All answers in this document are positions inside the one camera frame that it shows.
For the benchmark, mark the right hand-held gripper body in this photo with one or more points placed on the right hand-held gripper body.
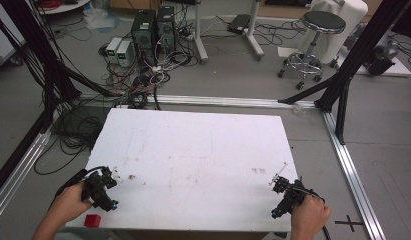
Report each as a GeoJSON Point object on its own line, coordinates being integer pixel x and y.
{"type": "Point", "coordinates": [291, 198]}

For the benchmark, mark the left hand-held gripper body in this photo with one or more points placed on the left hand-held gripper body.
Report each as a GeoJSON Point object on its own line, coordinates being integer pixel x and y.
{"type": "Point", "coordinates": [97, 193]}

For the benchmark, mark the thin white stick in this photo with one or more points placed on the thin white stick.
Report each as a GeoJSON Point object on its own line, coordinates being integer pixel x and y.
{"type": "Point", "coordinates": [279, 174]}

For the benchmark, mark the person's right hand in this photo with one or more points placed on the person's right hand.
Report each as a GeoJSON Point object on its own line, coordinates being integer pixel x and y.
{"type": "Point", "coordinates": [309, 216]}

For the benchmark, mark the person's left hand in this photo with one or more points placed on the person's left hand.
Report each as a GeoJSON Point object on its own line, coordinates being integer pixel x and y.
{"type": "Point", "coordinates": [70, 203]}

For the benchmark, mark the red block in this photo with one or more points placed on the red block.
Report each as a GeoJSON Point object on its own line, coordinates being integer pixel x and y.
{"type": "Point", "coordinates": [92, 220]}

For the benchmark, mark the grey power supply unit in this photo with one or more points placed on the grey power supply unit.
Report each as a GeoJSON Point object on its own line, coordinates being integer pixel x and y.
{"type": "Point", "coordinates": [124, 53]}
{"type": "Point", "coordinates": [113, 48]}

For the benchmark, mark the black computer tower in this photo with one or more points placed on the black computer tower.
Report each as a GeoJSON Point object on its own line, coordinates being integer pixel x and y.
{"type": "Point", "coordinates": [143, 33]}
{"type": "Point", "coordinates": [166, 28]}

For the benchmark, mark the white desk leg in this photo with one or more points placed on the white desk leg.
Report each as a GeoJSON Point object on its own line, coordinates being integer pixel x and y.
{"type": "Point", "coordinates": [253, 33]}
{"type": "Point", "coordinates": [200, 36]}

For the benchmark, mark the black device on white board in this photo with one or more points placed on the black device on white board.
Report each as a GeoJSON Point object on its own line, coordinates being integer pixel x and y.
{"type": "Point", "coordinates": [379, 61]}

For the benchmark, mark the clear plastic bag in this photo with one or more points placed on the clear plastic bag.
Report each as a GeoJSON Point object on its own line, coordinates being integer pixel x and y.
{"type": "Point", "coordinates": [99, 18]}

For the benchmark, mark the flat black box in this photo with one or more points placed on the flat black box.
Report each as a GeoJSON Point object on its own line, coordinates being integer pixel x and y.
{"type": "Point", "coordinates": [239, 24]}

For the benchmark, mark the black round stool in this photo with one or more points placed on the black round stool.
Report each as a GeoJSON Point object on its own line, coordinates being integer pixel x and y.
{"type": "Point", "coordinates": [321, 21]}

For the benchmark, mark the aluminium rail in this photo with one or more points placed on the aluminium rail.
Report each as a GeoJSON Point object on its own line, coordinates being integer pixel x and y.
{"type": "Point", "coordinates": [19, 173]}
{"type": "Point", "coordinates": [353, 180]}
{"type": "Point", "coordinates": [226, 100]}

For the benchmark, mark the black frame post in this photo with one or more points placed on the black frame post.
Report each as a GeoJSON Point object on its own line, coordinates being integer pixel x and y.
{"type": "Point", "coordinates": [43, 50]}
{"type": "Point", "coordinates": [363, 46]}

